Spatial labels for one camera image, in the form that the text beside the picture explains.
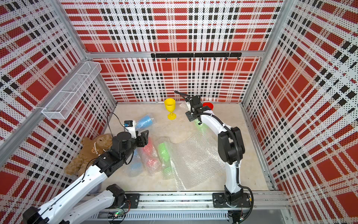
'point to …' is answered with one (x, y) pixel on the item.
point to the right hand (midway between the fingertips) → (195, 111)
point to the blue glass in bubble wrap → (145, 122)
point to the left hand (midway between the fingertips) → (145, 131)
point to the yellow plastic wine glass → (170, 104)
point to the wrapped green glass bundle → (168, 170)
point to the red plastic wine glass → (209, 104)
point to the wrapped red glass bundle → (151, 157)
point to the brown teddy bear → (90, 149)
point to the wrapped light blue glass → (135, 168)
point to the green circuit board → (116, 214)
